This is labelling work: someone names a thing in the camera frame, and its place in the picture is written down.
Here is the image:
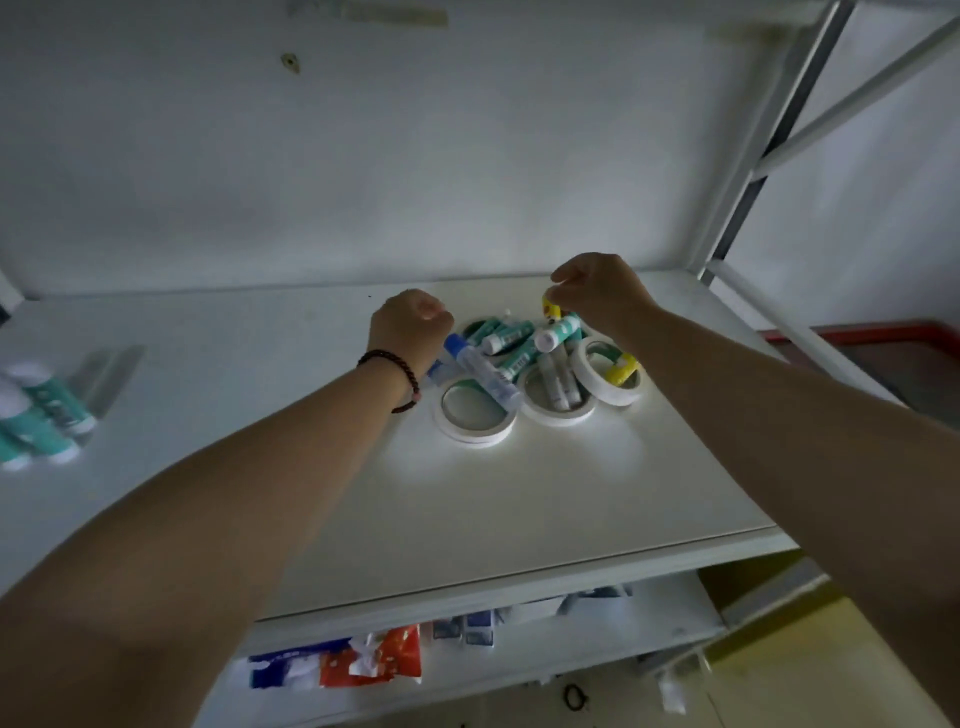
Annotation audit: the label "person's right hand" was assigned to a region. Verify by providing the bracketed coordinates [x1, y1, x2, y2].
[543, 252, 661, 348]

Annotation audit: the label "person's left hand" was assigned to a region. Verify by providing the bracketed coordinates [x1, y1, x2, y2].
[366, 288, 456, 380]

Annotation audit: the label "person's right forearm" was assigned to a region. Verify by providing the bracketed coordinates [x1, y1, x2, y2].
[618, 307, 960, 721]

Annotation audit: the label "person's left forearm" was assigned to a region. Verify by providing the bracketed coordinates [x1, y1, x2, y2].
[0, 352, 412, 728]

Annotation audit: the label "blue-capped clear glue pen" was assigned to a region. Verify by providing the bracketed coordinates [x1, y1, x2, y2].
[444, 333, 524, 412]

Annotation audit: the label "white metal shelf rack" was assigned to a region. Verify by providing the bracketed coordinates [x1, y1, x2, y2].
[0, 0, 960, 728]

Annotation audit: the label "red-edged dark board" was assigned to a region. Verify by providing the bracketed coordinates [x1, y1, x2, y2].
[757, 321, 960, 432]

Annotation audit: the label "small blue and white boxes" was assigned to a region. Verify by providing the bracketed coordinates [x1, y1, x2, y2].
[431, 611, 496, 648]

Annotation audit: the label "orange and white packet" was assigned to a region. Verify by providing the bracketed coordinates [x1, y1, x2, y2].
[318, 624, 423, 688]

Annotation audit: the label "blue and white packet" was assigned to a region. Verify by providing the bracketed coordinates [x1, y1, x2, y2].
[247, 639, 354, 691]

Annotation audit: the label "dark beaded bracelet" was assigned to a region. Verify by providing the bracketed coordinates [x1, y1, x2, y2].
[357, 349, 423, 415]

